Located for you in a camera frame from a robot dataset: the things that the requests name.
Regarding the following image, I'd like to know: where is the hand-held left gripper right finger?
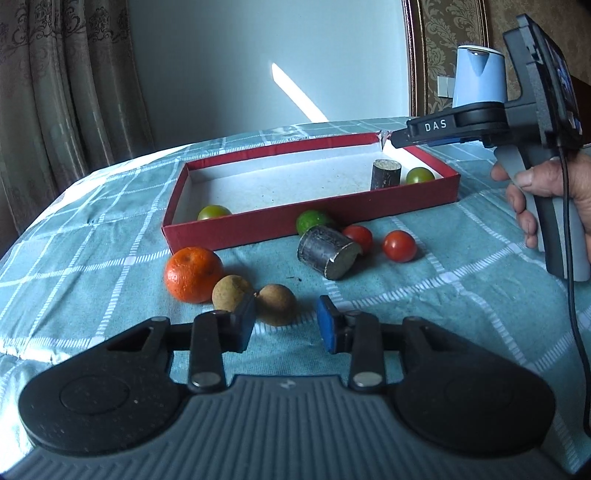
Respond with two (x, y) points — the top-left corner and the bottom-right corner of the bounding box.
(318, 295), (455, 391)

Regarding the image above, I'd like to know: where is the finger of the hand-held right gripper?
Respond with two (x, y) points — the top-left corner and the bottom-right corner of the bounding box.
(392, 129), (483, 149)

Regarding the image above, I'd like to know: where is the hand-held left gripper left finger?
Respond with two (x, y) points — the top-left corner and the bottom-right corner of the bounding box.
(107, 294), (257, 394)

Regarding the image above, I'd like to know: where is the brown longan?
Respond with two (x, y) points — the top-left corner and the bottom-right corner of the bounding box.
(212, 274), (254, 313)
(255, 284), (297, 327)

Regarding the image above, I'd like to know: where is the orange mandarin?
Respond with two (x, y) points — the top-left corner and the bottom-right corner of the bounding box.
(165, 246), (224, 304)

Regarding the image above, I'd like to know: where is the red cherry tomato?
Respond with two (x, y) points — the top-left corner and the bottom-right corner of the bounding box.
(342, 224), (374, 256)
(382, 230), (417, 263)

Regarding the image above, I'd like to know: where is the green lime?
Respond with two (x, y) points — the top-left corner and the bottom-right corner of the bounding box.
(296, 210), (334, 236)

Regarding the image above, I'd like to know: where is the red cardboard box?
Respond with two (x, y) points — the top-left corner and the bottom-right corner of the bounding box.
(161, 130), (461, 254)

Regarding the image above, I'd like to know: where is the person's right hand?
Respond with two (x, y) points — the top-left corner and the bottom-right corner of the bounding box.
(491, 150), (591, 267)

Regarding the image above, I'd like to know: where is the upright sugarcane piece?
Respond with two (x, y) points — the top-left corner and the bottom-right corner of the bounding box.
(370, 159), (402, 190)

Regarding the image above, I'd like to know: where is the light blue kettle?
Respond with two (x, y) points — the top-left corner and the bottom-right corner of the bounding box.
(452, 45), (507, 110)

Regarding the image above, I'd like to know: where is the small green tomato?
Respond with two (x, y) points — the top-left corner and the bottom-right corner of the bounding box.
(197, 204), (233, 221)

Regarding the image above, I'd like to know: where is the teal checked tablecloth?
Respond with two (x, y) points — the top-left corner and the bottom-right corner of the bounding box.
(0, 117), (591, 480)

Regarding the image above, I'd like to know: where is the patterned beige curtain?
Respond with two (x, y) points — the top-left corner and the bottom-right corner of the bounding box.
(0, 0), (155, 237)

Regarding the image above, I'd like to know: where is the brown wooden wall trim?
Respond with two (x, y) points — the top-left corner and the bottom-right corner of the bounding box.
(401, 0), (428, 119)

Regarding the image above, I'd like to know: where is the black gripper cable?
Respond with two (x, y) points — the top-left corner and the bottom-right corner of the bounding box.
(556, 145), (591, 374)

